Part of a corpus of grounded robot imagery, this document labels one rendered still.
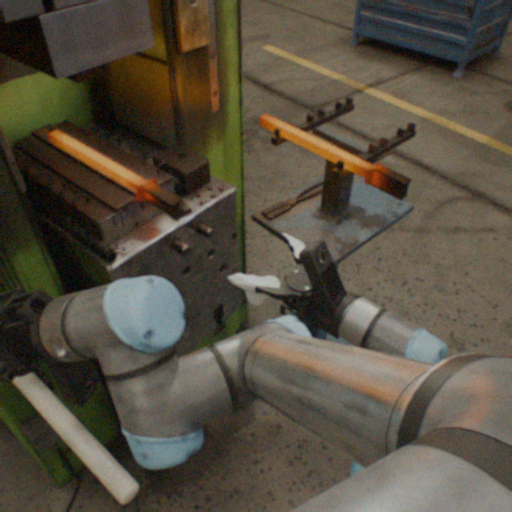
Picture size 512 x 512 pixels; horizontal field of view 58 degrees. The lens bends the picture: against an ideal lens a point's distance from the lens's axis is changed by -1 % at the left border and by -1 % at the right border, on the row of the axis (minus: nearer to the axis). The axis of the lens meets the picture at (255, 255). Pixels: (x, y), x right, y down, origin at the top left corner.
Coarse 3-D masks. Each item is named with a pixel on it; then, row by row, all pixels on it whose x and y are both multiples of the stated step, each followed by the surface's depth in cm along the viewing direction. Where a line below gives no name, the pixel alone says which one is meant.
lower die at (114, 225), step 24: (24, 144) 114; (48, 144) 113; (96, 144) 113; (24, 168) 108; (48, 168) 107; (72, 168) 106; (96, 168) 104; (144, 168) 105; (48, 192) 103; (72, 192) 100; (96, 192) 99; (120, 192) 99; (72, 216) 100; (96, 216) 94; (120, 216) 96; (144, 216) 102
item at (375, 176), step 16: (272, 128) 122; (288, 128) 119; (304, 144) 116; (320, 144) 113; (336, 160) 110; (352, 160) 107; (368, 176) 104; (384, 176) 103; (400, 176) 101; (400, 192) 101
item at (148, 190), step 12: (60, 132) 115; (60, 144) 112; (72, 144) 110; (84, 156) 107; (96, 156) 106; (108, 168) 102; (120, 168) 102; (120, 180) 101; (132, 180) 99; (144, 180) 99; (156, 180) 98; (144, 192) 97; (156, 192) 95; (168, 192) 95; (156, 204) 96; (168, 204) 92
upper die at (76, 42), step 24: (120, 0) 75; (144, 0) 78; (0, 24) 76; (24, 24) 71; (48, 24) 68; (72, 24) 71; (96, 24) 74; (120, 24) 77; (144, 24) 80; (0, 48) 81; (24, 48) 75; (48, 48) 70; (72, 48) 72; (96, 48) 76; (120, 48) 79; (144, 48) 83; (48, 72) 74; (72, 72) 74
